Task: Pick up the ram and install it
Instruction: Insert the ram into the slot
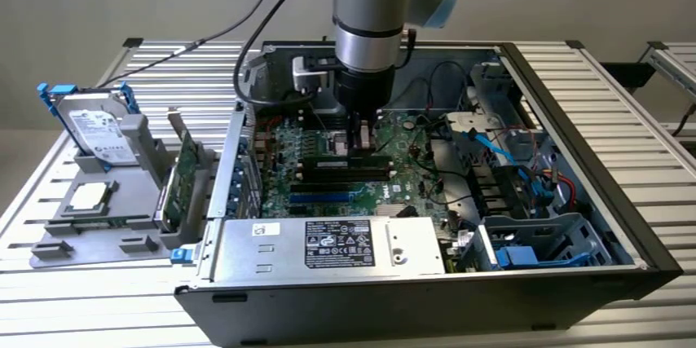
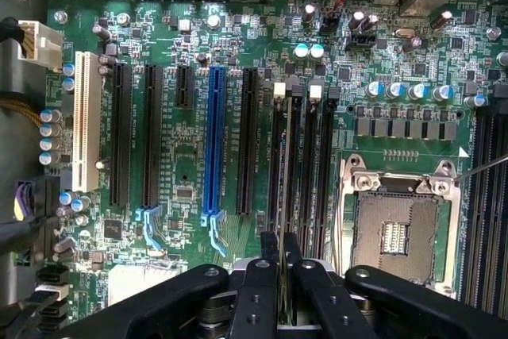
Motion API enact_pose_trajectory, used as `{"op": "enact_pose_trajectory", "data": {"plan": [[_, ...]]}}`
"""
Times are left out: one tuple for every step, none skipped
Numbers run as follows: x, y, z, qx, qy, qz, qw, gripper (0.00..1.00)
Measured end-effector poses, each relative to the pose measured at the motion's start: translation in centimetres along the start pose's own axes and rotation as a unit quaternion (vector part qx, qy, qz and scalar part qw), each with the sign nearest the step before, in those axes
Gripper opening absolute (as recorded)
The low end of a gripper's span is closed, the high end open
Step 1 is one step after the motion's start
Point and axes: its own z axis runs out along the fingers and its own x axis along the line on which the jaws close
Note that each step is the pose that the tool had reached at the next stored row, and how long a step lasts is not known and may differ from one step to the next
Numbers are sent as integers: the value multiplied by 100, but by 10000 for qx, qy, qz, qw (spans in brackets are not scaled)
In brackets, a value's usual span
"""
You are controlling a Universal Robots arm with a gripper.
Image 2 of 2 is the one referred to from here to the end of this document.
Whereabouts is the long black expansion slot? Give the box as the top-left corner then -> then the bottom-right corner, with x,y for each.
108,62 -> 133,208
236,67 -> 261,217
134,64 -> 165,252

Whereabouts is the purple black cable connector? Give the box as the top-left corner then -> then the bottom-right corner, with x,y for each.
13,177 -> 61,222

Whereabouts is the white motherboard power socket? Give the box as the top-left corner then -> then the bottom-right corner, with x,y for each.
106,262 -> 188,306

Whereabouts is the black fan header connector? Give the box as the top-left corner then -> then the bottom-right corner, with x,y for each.
344,32 -> 377,53

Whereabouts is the silver CPU socket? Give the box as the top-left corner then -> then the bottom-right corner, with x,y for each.
340,153 -> 464,301

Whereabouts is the grey metal PC case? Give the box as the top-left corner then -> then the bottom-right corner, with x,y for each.
0,0 -> 508,339

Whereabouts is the blue expansion slot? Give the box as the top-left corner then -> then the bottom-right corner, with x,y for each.
199,65 -> 229,258

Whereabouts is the thin metal locking lever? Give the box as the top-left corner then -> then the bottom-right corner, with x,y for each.
334,157 -> 351,273
453,155 -> 508,180

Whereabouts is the white PCI expansion slot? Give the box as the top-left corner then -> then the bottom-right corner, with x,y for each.
71,50 -> 104,194

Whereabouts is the white power connector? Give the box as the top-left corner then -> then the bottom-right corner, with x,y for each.
17,19 -> 65,73

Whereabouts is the black SATA cable plug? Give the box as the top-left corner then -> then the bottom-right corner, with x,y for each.
23,265 -> 71,334

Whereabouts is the black RAM slot white latch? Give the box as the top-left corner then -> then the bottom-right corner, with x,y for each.
266,82 -> 287,237
298,83 -> 323,257

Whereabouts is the short black expansion slot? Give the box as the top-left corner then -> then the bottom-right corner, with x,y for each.
174,64 -> 196,110

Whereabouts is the green PC motherboard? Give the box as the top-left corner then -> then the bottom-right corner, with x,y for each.
44,0 -> 508,318

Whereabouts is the yellow braided cable bundle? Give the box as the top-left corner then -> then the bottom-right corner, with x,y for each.
0,91 -> 43,128

